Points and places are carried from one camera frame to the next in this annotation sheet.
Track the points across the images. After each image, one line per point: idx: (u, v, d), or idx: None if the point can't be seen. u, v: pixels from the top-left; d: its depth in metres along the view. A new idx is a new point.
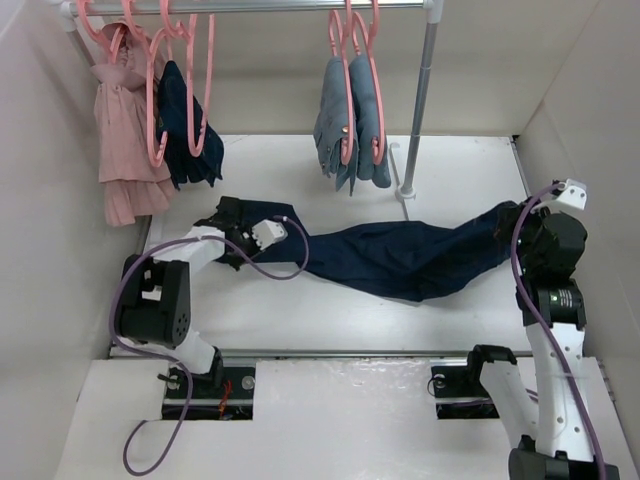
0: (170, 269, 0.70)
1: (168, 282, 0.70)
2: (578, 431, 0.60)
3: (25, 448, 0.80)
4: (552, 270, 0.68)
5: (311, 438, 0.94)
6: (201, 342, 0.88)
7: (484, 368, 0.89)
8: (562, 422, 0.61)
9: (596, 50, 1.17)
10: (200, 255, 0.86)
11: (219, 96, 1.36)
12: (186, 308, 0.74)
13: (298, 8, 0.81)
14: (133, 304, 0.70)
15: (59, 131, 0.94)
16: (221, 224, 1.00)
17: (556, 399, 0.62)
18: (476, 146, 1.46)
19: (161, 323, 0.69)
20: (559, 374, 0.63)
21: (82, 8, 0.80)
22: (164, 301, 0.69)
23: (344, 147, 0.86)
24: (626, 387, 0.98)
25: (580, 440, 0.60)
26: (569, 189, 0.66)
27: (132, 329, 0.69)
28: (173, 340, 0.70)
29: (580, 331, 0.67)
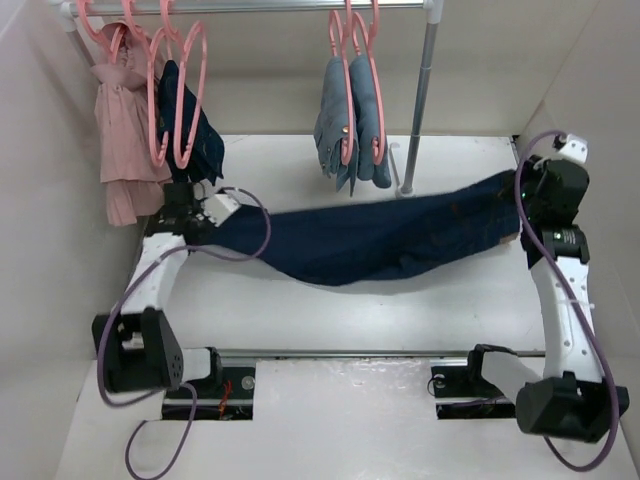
0: (146, 322, 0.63)
1: (150, 335, 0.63)
2: (585, 353, 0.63)
3: (26, 448, 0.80)
4: (555, 213, 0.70)
5: (311, 438, 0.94)
6: (195, 352, 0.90)
7: (483, 362, 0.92)
8: (568, 346, 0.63)
9: (596, 50, 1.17)
10: (166, 276, 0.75)
11: (219, 96, 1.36)
12: (176, 346, 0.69)
13: (299, 8, 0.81)
14: (118, 366, 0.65)
15: (60, 131, 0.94)
16: (175, 227, 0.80)
17: (562, 324, 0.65)
18: (476, 146, 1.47)
19: (156, 374, 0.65)
20: (564, 301, 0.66)
21: (82, 8, 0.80)
22: (151, 354, 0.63)
23: (344, 147, 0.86)
24: (626, 388, 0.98)
25: (586, 362, 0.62)
26: (571, 141, 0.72)
27: (127, 387, 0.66)
28: (173, 383, 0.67)
29: (583, 263, 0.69)
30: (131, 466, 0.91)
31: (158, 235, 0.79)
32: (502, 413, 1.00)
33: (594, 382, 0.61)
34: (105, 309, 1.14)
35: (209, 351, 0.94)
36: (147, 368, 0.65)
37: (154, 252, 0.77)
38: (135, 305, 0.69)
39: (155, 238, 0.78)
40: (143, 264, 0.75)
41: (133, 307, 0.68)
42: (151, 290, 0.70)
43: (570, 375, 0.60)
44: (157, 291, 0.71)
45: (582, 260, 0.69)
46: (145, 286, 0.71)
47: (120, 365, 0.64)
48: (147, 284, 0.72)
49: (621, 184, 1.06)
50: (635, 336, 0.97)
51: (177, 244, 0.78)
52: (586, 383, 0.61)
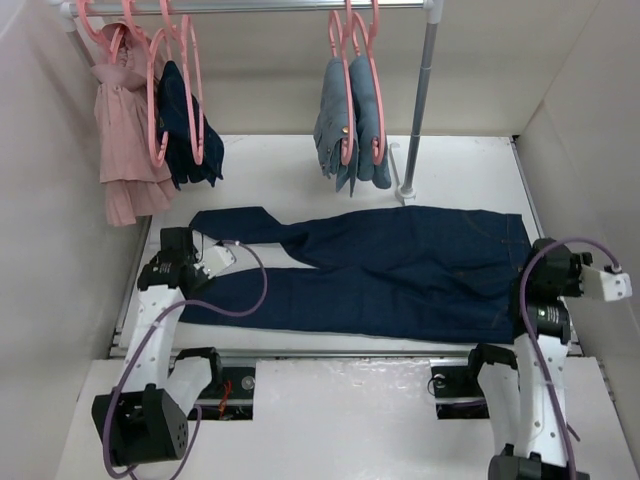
0: (146, 405, 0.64)
1: (151, 417, 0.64)
2: (555, 439, 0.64)
3: (26, 447, 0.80)
4: (540, 290, 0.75)
5: (311, 439, 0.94)
6: (198, 377, 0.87)
7: (482, 371, 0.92)
8: (539, 427, 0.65)
9: (596, 51, 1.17)
10: (165, 339, 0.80)
11: (219, 96, 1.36)
12: (180, 415, 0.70)
13: (298, 8, 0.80)
14: (121, 444, 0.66)
15: (60, 131, 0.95)
16: (176, 274, 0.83)
17: (535, 405, 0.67)
18: (476, 146, 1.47)
19: (159, 448, 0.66)
20: (541, 383, 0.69)
21: (82, 8, 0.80)
22: (155, 432, 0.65)
23: (344, 148, 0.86)
24: (626, 388, 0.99)
25: (556, 447, 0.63)
26: (615, 278, 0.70)
27: (132, 460, 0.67)
28: (177, 454, 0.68)
29: (564, 345, 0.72)
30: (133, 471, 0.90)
31: (156, 289, 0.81)
32: None
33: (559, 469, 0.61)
34: (105, 309, 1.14)
35: (208, 354, 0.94)
36: (151, 443, 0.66)
37: (151, 310, 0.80)
38: (137, 379, 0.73)
39: (151, 293, 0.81)
40: (140, 328, 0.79)
41: (133, 384, 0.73)
42: (149, 361, 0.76)
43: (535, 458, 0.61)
44: (155, 362, 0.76)
45: (562, 339, 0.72)
46: (144, 357, 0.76)
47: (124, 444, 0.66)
48: (146, 353, 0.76)
49: (621, 185, 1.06)
50: (635, 336, 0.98)
51: (173, 299, 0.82)
52: (551, 468, 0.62)
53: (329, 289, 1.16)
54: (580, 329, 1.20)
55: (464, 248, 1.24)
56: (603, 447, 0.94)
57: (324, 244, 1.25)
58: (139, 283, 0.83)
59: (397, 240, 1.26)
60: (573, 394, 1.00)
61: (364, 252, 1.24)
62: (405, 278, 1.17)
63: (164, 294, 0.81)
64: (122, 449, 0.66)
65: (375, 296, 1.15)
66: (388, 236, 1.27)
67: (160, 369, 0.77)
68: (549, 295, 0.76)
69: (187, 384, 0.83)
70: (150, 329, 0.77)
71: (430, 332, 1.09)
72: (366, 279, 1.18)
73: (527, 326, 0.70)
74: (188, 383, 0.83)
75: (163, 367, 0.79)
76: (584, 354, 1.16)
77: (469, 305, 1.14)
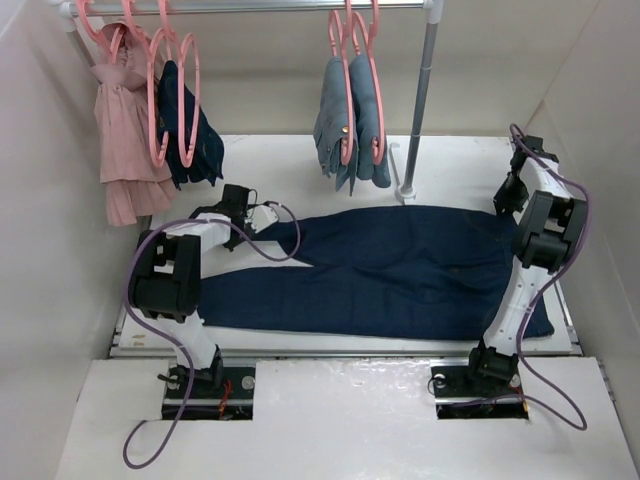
0: (183, 240, 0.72)
1: (182, 254, 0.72)
2: (560, 189, 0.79)
3: (26, 447, 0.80)
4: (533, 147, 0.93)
5: (310, 439, 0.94)
6: (204, 337, 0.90)
7: (486, 337, 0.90)
8: (547, 184, 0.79)
9: (597, 50, 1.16)
10: (208, 237, 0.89)
11: (218, 96, 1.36)
12: (198, 285, 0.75)
13: (297, 8, 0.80)
14: (146, 276, 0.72)
15: (60, 132, 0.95)
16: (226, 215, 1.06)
17: (539, 177, 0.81)
18: (476, 145, 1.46)
19: (174, 291, 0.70)
20: (541, 169, 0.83)
21: (82, 8, 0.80)
22: (177, 270, 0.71)
23: (344, 147, 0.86)
24: (627, 388, 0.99)
25: (561, 190, 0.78)
26: None
27: (145, 299, 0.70)
28: (185, 311, 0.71)
29: (556, 164, 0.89)
30: (128, 445, 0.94)
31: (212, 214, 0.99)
32: (502, 412, 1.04)
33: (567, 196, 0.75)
34: (105, 309, 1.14)
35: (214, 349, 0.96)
36: (170, 282, 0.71)
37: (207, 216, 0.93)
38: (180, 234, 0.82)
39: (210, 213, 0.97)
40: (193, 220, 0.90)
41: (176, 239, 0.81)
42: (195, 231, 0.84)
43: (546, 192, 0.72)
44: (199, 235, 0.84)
45: (554, 160, 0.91)
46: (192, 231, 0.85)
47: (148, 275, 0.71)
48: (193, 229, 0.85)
49: (621, 184, 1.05)
50: (635, 336, 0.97)
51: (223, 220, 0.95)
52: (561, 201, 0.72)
53: (329, 289, 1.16)
54: (580, 330, 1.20)
55: (464, 248, 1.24)
56: (603, 447, 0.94)
57: (323, 244, 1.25)
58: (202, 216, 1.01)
59: (397, 240, 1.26)
60: (574, 394, 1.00)
61: (363, 252, 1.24)
62: (403, 278, 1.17)
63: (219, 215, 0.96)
64: (143, 282, 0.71)
65: (374, 295, 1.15)
66: (388, 236, 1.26)
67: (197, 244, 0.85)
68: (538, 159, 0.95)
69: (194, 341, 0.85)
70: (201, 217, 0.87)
71: (430, 331, 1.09)
72: (366, 279, 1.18)
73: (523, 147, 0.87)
74: (197, 324, 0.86)
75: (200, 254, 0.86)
76: (584, 354, 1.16)
77: (468, 305, 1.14)
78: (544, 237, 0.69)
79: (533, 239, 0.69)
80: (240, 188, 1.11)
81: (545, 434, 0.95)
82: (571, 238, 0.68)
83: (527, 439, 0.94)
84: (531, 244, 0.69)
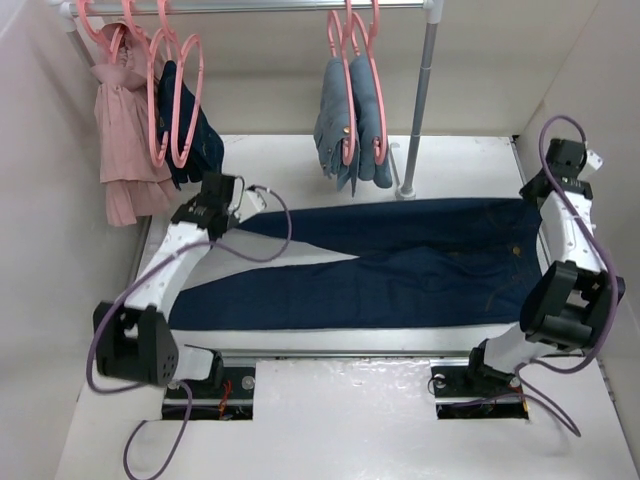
0: (143, 324, 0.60)
1: (145, 337, 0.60)
2: (588, 249, 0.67)
3: (25, 447, 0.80)
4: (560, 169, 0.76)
5: (310, 439, 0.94)
6: (197, 352, 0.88)
7: (489, 344, 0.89)
8: (571, 246, 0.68)
9: (597, 50, 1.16)
10: (180, 273, 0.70)
11: (218, 96, 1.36)
12: (172, 346, 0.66)
13: (296, 8, 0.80)
14: (111, 354, 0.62)
15: (60, 133, 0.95)
16: (199, 219, 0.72)
17: (564, 233, 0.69)
18: (476, 146, 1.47)
19: (144, 370, 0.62)
20: (568, 218, 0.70)
21: (82, 8, 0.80)
22: (142, 353, 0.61)
23: (347, 148, 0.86)
24: (628, 389, 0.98)
25: (588, 255, 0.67)
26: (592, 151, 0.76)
27: (116, 374, 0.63)
28: (159, 382, 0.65)
29: (588, 197, 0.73)
30: (127, 462, 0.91)
31: (186, 225, 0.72)
32: (502, 413, 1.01)
33: (592, 270, 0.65)
34: None
35: (213, 354, 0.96)
36: (138, 361, 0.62)
37: (175, 242, 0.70)
38: (141, 299, 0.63)
39: (181, 227, 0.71)
40: (160, 254, 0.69)
41: (136, 300, 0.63)
42: (158, 286, 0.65)
43: (570, 263, 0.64)
44: (164, 289, 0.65)
45: (585, 193, 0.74)
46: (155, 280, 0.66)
47: (114, 355, 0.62)
48: (157, 277, 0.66)
49: (622, 185, 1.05)
50: (635, 336, 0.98)
51: (199, 238, 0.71)
52: (586, 273, 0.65)
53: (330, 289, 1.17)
54: None
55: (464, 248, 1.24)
56: (603, 447, 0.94)
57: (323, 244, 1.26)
58: (172, 218, 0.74)
59: (397, 240, 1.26)
60: (574, 394, 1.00)
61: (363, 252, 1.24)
62: (402, 278, 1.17)
63: (193, 230, 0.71)
64: (110, 360, 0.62)
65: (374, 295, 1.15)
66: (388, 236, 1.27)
67: (165, 298, 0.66)
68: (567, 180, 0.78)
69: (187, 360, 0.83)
70: (168, 258, 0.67)
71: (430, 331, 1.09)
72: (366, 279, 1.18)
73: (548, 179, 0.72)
74: (190, 351, 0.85)
75: (169, 301, 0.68)
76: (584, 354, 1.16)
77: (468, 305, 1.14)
78: (561, 318, 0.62)
79: (546, 317, 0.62)
80: (218, 175, 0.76)
81: (545, 434, 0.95)
82: (593, 323, 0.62)
83: (527, 439, 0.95)
84: (545, 323, 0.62)
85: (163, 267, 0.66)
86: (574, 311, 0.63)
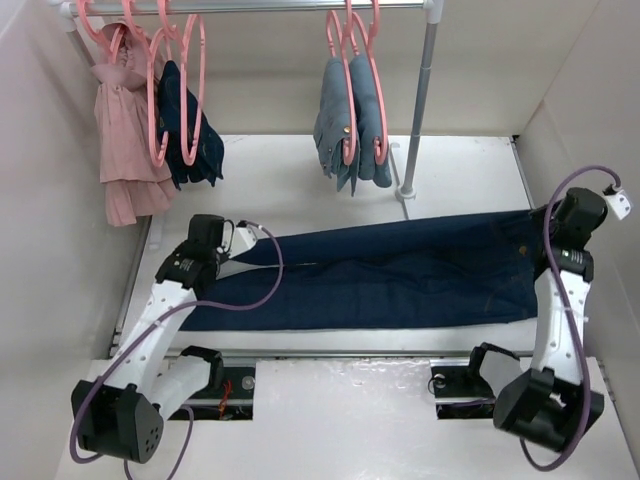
0: (124, 407, 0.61)
1: (124, 422, 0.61)
2: (570, 351, 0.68)
3: (25, 448, 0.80)
4: (568, 236, 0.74)
5: (310, 439, 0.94)
6: (190, 377, 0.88)
7: (488, 353, 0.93)
8: (554, 347, 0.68)
9: (597, 49, 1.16)
10: (163, 342, 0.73)
11: (218, 96, 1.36)
12: (157, 419, 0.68)
13: (296, 8, 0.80)
14: (93, 431, 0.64)
15: (60, 133, 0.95)
16: (188, 275, 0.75)
17: (553, 326, 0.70)
18: (476, 146, 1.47)
19: (125, 449, 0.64)
20: (558, 309, 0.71)
21: (82, 7, 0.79)
22: (122, 434, 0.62)
23: (347, 148, 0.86)
24: (627, 388, 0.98)
25: (570, 357, 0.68)
26: (618, 196, 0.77)
27: (99, 448, 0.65)
28: (141, 459, 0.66)
29: (585, 280, 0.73)
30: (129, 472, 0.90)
31: (171, 285, 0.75)
32: None
33: (571, 382, 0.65)
34: (105, 309, 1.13)
35: (211, 359, 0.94)
36: (119, 440, 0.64)
37: (158, 306, 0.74)
38: (121, 376, 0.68)
39: (165, 289, 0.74)
40: (143, 322, 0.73)
41: (117, 378, 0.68)
42: (139, 360, 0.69)
43: (547, 371, 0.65)
44: (145, 363, 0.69)
45: (584, 275, 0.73)
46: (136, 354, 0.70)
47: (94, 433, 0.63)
48: (138, 350, 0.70)
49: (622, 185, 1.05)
50: (634, 337, 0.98)
51: (184, 299, 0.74)
52: (564, 381, 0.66)
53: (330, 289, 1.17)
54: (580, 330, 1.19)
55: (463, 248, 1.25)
56: (603, 448, 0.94)
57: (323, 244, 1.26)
58: (157, 274, 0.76)
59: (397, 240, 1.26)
60: None
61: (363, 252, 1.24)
62: (402, 278, 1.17)
63: (176, 292, 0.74)
64: (92, 437, 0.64)
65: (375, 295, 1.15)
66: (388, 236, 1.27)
67: (148, 370, 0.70)
68: (576, 240, 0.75)
69: (179, 386, 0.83)
70: (149, 327, 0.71)
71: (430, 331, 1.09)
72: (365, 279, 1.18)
73: (550, 259, 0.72)
74: (180, 383, 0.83)
75: (153, 371, 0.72)
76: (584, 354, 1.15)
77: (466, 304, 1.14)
78: (535, 425, 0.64)
79: (519, 420, 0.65)
80: (207, 222, 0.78)
81: None
82: (567, 433, 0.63)
83: (527, 439, 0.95)
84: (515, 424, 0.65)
85: (145, 338, 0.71)
86: (554, 413, 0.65)
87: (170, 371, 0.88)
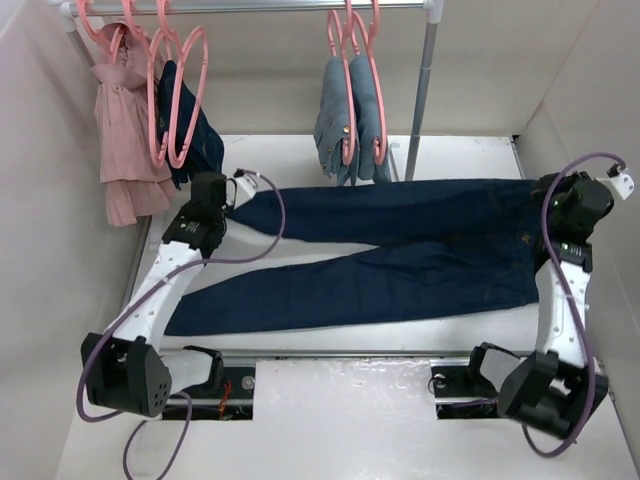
0: (132, 355, 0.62)
1: (132, 370, 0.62)
2: (575, 339, 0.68)
3: (25, 448, 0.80)
4: (570, 228, 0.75)
5: (310, 439, 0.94)
6: (194, 360, 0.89)
7: (488, 353, 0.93)
8: (557, 332, 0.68)
9: (597, 50, 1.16)
10: (171, 298, 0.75)
11: (218, 96, 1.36)
12: (165, 374, 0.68)
13: (296, 9, 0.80)
14: (102, 385, 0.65)
15: (60, 134, 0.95)
16: (195, 239, 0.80)
17: (554, 313, 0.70)
18: (476, 146, 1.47)
19: (134, 402, 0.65)
20: (560, 296, 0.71)
21: (82, 7, 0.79)
22: (130, 385, 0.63)
23: (346, 147, 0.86)
24: (627, 388, 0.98)
25: (575, 346, 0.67)
26: (622, 178, 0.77)
27: (108, 402, 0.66)
28: (149, 413, 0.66)
29: (585, 270, 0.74)
30: (128, 470, 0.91)
31: (177, 246, 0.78)
32: None
33: (576, 365, 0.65)
34: (105, 309, 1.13)
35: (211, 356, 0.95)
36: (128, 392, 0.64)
37: (166, 265, 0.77)
38: (131, 329, 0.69)
39: (171, 249, 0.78)
40: (150, 279, 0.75)
41: (127, 331, 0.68)
42: (147, 314, 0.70)
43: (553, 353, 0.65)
44: (153, 317, 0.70)
45: (584, 266, 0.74)
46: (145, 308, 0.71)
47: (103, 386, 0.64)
48: (147, 304, 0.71)
49: None
50: (634, 336, 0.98)
51: (191, 258, 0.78)
52: (569, 365, 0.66)
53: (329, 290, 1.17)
54: None
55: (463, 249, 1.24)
56: (603, 448, 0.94)
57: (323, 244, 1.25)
58: (164, 236, 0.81)
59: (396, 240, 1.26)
60: None
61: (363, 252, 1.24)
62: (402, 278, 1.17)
63: (183, 251, 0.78)
64: (102, 390, 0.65)
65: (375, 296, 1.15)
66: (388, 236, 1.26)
67: (156, 326, 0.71)
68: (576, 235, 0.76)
69: (184, 366, 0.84)
70: (158, 282, 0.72)
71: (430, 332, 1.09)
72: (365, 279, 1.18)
73: (549, 252, 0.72)
74: (186, 362, 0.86)
75: (161, 328, 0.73)
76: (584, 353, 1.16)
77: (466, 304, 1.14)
78: (539, 411, 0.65)
79: (524, 406, 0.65)
80: (209, 183, 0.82)
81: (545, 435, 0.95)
82: (572, 417, 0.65)
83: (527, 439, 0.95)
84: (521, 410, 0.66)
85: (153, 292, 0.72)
86: (558, 398, 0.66)
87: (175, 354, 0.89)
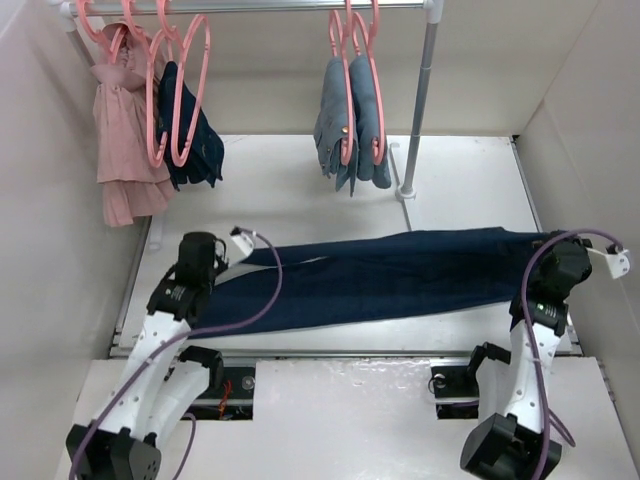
0: (117, 448, 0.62)
1: (117, 461, 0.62)
2: (535, 406, 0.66)
3: (25, 447, 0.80)
4: (546, 290, 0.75)
5: (309, 439, 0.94)
6: (188, 390, 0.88)
7: (484, 361, 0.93)
8: (520, 395, 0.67)
9: (597, 50, 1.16)
10: (156, 376, 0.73)
11: (219, 96, 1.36)
12: (153, 454, 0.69)
13: (296, 8, 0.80)
14: (90, 471, 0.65)
15: (60, 134, 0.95)
16: (180, 309, 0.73)
17: (519, 375, 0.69)
18: (476, 146, 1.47)
19: None
20: (529, 361, 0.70)
21: (82, 7, 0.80)
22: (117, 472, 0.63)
23: (344, 148, 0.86)
24: (628, 388, 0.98)
25: (533, 410, 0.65)
26: (619, 257, 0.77)
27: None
28: None
29: (556, 335, 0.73)
30: None
31: (160, 317, 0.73)
32: None
33: (534, 431, 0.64)
34: (105, 310, 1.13)
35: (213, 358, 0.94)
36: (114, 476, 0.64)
37: (150, 341, 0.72)
38: (115, 420, 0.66)
39: (154, 322, 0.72)
40: (134, 360, 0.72)
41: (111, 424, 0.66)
42: (132, 403, 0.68)
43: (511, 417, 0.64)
44: (138, 405, 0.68)
45: (556, 331, 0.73)
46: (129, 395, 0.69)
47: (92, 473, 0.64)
48: (131, 391, 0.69)
49: (623, 185, 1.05)
50: (635, 337, 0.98)
51: (176, 332, 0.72)
52: (526, 430, 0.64)
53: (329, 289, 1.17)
54: (581, 330, 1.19)
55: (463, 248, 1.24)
56: (603, 448, 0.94)
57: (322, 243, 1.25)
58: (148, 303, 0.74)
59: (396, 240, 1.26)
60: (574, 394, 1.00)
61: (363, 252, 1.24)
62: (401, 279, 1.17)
63: (168, 325, 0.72)
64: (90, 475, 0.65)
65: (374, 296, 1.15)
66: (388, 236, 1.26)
67: (141, 411, 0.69)
68: (554, 297, 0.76)
69: (178, 400, 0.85)
70: (141, 366, 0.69)
71: None
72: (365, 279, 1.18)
73: (524, 310, 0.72)
74: (177, 401, 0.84)
75: (147, 408, 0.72)
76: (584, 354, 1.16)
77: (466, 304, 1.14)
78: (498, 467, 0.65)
79: (482, 462, 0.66)
80: (198, 250, 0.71)
81: None
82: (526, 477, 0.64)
83: None
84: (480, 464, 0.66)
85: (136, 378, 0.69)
86: (518, 459, 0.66)
87: (166, 385, 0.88)
